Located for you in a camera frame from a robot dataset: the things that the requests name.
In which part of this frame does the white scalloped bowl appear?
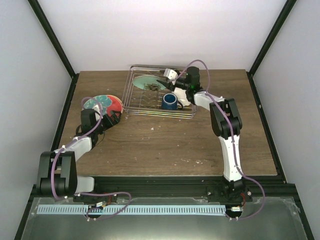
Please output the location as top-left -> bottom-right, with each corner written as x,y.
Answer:
173,87 -> 191,107

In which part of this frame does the red teal floral plate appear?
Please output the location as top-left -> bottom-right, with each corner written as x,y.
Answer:
82,94 -> 123,119

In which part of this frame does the dark blue mug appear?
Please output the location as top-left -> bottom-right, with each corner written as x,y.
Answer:
161,93 -> 178,111

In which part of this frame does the light green round plate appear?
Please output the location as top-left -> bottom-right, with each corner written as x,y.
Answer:
132,75 -> 166,91

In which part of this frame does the metal wire dish rack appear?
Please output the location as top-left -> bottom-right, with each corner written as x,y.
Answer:
122,64 -> 197,119

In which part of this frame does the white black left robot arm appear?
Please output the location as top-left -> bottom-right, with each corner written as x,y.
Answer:
36,108 -> 122,202

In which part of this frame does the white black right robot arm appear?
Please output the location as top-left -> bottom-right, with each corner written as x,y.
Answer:
158,66 -> 245,202

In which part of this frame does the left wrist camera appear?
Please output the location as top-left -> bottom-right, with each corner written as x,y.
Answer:
92,104 -> 101,115

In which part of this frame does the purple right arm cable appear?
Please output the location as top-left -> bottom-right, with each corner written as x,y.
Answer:
178,59 -> 266,221

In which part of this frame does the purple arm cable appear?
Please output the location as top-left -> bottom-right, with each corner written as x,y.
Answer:
50,96 -> 132,222
178,59 -> 266,221

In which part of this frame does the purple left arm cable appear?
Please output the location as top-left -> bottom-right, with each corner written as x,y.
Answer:
50,96 -> 132,222

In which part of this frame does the light blue slotted cable duct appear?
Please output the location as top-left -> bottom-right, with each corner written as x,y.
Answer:
36,204 -> 226,216

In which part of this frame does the left black frame post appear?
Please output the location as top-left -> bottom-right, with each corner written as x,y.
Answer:
26,0 -> 77,78

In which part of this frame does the black frame post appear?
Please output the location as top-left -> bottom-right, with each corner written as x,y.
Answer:
26,0 -> 77,78
248,0 -> 297,76

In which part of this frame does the right black frame post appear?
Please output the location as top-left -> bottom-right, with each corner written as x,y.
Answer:
248,0 -> 297,76

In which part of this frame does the black aluminium frame rail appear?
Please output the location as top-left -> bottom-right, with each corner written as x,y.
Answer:
32,175 -> 296,201

